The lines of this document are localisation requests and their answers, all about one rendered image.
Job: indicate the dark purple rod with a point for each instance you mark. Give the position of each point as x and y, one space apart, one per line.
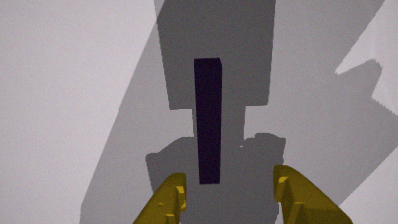
208 93

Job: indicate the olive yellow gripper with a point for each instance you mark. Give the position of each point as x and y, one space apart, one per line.
302 202

